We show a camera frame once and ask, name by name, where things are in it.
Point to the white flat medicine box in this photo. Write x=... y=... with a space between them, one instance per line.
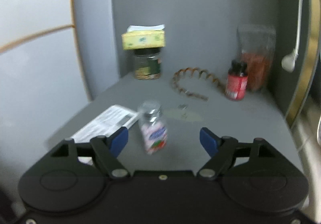
x=106 y=123

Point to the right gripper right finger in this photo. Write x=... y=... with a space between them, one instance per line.
x=221 y=151

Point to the red supplement bottle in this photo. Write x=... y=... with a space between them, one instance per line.
x=237 y=81

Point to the clear candy jar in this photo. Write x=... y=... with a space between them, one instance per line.
x=152 y=126

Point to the yellow tissue box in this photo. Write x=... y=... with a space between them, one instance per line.
x=141 y=37

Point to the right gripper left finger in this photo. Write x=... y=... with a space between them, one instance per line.
x=107 y=150

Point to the glass jar black lid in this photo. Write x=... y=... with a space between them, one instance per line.
x=147 y=63

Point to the brown spiral hair band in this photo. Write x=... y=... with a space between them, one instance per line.
x=192 y=80

